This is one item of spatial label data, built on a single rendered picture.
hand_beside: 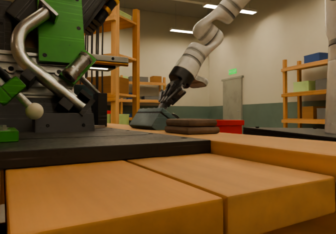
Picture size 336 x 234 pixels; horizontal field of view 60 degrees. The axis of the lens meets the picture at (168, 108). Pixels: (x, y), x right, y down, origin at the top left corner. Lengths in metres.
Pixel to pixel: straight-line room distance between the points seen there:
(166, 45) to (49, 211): 10.61
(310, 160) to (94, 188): 0.22
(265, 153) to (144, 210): 0.22
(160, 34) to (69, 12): 9.96
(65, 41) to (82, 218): 0.67
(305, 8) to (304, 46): 0.91
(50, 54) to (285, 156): 0.61
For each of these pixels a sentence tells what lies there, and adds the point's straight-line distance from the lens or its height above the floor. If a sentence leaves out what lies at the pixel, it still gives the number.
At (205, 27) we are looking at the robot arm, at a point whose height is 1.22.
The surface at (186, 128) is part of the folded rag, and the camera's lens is 0.56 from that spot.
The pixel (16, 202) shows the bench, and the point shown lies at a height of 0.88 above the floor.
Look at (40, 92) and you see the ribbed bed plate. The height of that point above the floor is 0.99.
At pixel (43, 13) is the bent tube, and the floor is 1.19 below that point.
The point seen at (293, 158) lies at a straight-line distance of 0.36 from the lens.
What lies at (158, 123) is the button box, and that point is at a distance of 0.73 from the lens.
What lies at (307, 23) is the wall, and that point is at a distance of 7.80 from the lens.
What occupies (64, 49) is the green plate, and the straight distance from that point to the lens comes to 0.81.
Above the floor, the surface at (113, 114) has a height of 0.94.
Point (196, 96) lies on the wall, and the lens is 10.98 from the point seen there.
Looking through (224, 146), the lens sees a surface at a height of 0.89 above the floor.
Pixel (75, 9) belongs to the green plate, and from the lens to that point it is 0.88.
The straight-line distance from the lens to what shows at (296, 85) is 6.97.
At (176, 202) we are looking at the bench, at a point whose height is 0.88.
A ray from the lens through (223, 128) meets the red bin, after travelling 0.99.
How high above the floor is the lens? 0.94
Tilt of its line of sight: 1 degrees up
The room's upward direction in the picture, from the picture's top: straight up
